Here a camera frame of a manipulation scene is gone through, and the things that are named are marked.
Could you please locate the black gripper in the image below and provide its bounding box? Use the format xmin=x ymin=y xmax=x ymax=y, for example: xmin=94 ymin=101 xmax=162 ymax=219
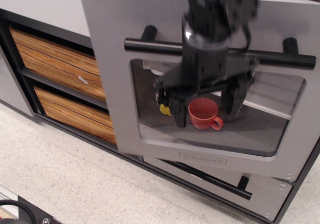
xmin=154 ymin=39 xmax=259 ymax=128

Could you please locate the grey toy oven door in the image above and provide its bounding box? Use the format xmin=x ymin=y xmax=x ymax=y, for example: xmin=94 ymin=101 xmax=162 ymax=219
xmin=81 ymin=0 xmax=320 ymax=182

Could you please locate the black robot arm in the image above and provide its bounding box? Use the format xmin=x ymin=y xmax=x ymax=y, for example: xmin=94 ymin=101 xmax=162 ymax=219
xmin=153 ymin=0 xmax=258 ymax=128

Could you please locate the grey oven rack tray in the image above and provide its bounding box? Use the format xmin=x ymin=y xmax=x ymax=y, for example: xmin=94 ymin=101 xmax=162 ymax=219
xmin=131 ymin=61 xmax=305 ymax=126

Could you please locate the grey lower oven drawer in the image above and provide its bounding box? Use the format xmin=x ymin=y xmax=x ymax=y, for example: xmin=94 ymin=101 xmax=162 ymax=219
xmin=143 ymin=156 xmax=293 ymax=221

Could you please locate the red toy cup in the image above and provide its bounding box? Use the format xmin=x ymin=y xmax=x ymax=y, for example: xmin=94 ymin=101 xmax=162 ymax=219
xmin=188 ymin=97 xmax=224 ymax=131

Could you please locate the yellow toy bell pepper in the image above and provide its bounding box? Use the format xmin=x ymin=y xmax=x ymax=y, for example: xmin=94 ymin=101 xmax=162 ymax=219
xmin=159 ymin=104 xmax=172 ymax=117

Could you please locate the dark grey toy kitchen cabinet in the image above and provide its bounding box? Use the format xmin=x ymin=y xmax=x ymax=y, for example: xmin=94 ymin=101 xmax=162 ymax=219
xmin=0 ymin=0 xmax=320 ymax=224

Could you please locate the lower wood-pattern storage bin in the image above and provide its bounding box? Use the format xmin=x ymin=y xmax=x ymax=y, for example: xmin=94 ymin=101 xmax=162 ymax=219
xmin=34 ymin=86 xmax=117 ymax=145

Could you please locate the wood-pattern storage bin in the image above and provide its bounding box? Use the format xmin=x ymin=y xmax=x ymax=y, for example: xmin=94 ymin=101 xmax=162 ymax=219
xmin=9 ymin=26 xmax=106 ymax=102
xmin=34 ymin=86 xmax=117 ymax=145

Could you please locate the upper wood-pattern storage bin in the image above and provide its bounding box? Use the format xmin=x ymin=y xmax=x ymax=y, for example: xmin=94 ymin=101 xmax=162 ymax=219
xmin=9 ymin=26 xmax=106 ymax=102

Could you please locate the black oven door handle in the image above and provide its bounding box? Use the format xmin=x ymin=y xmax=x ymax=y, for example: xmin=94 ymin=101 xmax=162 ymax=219
xmin=124 ymin=25 xmax=317 ymax=70

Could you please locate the black drawer handle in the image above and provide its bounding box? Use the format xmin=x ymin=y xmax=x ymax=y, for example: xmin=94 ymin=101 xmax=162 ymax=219
xmin=161 ymin=159 xmax=252 ymax=200

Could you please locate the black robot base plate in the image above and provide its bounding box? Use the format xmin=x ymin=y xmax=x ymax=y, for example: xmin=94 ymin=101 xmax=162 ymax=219
xmin=17 ymin=196 xmax=62 ymax=224

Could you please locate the black braided cable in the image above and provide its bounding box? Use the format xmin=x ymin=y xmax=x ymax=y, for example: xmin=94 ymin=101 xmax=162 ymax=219
xmin=0 ymin=199 xmax=38 ymax=224

